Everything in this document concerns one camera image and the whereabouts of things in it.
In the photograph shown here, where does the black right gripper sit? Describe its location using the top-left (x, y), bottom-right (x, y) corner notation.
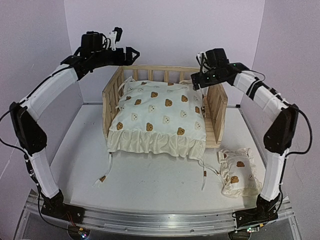
top-left (190, 68), bottom-right (224, 91)

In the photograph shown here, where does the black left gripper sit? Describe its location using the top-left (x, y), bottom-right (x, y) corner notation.
top-left (92, 47), bottom-right (141, 69)

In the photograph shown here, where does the wooden pet bed frame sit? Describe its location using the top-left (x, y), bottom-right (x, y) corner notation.
top-left (102, 65), bottom-right (228, 149)

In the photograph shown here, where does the bear print cream cushion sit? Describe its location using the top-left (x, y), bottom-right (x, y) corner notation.
top-left (92, 76), bottom-right (221, 192)

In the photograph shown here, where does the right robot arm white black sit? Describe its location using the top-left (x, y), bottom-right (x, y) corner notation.
top-left (191, 48), bottom-right (298, 202)

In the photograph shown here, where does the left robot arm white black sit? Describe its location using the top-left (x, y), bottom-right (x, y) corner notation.
top-left (9, 27), bottom-right (140, 199)

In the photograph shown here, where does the small bear print pillow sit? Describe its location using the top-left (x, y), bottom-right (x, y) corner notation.
top-left (217, 148), bottom-right (262, 198)

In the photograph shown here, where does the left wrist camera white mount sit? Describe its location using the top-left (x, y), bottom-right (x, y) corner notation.
top-left (104, 27), bottom-right (123, 51)

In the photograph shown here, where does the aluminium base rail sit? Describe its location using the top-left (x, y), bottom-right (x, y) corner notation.
top-left (14, 189), bottom-right (301, 240)

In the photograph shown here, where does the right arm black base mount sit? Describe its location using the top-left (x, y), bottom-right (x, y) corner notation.
top-left (232, 193), bottom-right (283, 230)

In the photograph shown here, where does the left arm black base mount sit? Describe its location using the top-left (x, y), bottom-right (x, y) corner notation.
top-left (40, 190), bottom-right (85, 224)

